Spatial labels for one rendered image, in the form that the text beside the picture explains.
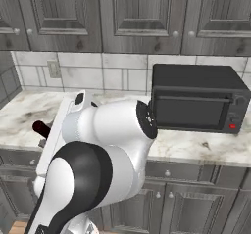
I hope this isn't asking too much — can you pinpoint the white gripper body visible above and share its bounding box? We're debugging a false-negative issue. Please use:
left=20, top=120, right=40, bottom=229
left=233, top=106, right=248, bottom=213
left=34, top=97, right=75, bottom=177

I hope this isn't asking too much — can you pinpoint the dark red bottle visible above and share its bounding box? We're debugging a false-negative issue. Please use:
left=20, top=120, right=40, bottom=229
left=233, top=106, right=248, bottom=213
left=31, top=119, right=52, bottom=139

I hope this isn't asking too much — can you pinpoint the grey drawer front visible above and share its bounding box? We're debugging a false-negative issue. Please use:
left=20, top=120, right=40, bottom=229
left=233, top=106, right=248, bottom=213
left=212, top=164, right=251, bottom=191
left=144, top=160, right=208, bottom=184
left=0, top=147, right=43, bottom=169

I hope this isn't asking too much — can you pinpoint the grey base cupboard door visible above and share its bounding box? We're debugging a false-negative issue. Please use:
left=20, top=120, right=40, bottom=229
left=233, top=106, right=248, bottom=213
left=159, top=182, right=240, bottom=234
left=222, top=188, right=251, bottom=234
left=0, top=167, right=39, bottom=221
left=109, top=180, right=167, bottom=234

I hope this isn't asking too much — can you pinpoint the black toaster oven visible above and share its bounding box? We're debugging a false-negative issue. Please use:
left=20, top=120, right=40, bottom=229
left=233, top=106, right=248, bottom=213
left=149, top=63, right=251, bottom=135

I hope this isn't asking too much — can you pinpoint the grey wall socket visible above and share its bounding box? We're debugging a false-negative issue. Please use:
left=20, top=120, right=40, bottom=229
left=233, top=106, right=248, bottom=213
left=46, top=60, right=62, bottom=79

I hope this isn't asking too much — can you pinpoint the grey wall cupboard door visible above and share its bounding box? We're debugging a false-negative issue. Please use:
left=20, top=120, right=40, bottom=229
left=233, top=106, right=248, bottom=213
left=98, top=0, right=188, bottom=56
left=0, top=0, right=31, bottom=52
left=14, top=0, right=103, bottom=54
left=180, top=0, right=251, bottom=57

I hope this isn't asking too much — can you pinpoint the toaster oven handle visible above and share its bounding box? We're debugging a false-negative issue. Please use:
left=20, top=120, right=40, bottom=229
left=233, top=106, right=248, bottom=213
left=157, top=95, right=231, bottom=104

